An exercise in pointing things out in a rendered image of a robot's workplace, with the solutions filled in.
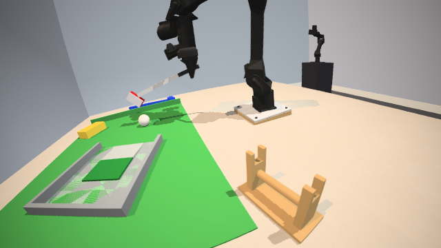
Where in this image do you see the white golf ball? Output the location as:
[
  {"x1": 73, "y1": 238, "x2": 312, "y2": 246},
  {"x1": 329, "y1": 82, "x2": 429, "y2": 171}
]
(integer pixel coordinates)
[{"x1": 139, "y1": 114, "x2": 150, "y2": 126}]

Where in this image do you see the green flat mat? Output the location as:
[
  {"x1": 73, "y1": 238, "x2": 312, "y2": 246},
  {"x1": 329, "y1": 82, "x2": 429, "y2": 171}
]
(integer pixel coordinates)
[{"x1": 0, "y1": 103, "x2": 258, "y2": 248}]

